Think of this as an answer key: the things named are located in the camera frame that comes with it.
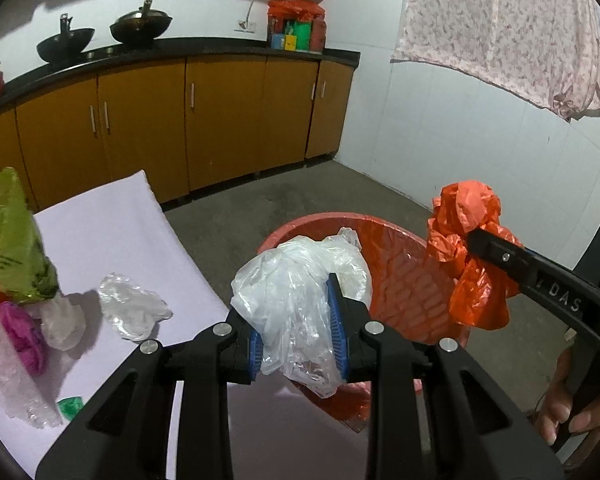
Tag white plastic bag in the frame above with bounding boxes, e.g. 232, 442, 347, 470
230, 228, 373, 399

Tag orange plastic bag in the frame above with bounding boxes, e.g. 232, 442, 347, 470
427, 180, 520, 330

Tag small green plastic bag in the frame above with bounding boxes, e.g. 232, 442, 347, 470
57, 396, 84, 422

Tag magenta plastic bag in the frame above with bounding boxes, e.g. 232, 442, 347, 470
0, 301, 47, 377

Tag bubble wrap sheet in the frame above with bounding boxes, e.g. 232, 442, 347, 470
0, 322, 61, 429

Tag red plastic trash basket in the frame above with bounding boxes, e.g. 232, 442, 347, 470
256, 211, 472, 430

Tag person right hand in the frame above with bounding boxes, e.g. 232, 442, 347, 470
534, 348, 600, 446

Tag clear crumpled plastic bag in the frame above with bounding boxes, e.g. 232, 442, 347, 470
97, 273, 173, 342

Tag lower wooden cabinets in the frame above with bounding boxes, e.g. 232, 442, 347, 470
0, 54, 354, 209

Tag colourful boxes on counter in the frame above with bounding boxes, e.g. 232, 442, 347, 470
268, 15, 327, 54

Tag pink floral curtain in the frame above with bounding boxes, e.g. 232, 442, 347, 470
392, 0, 600, 120

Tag red bag on boxes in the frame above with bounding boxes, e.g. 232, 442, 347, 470
268, 0, 326, 23

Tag black wok with lid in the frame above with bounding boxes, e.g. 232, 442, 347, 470
109, 0, 172, 46

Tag black wok left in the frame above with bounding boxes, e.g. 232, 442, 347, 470
36, 13, 95, 63

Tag wall power socket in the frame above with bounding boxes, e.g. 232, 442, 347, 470
238, 21, 256, 34

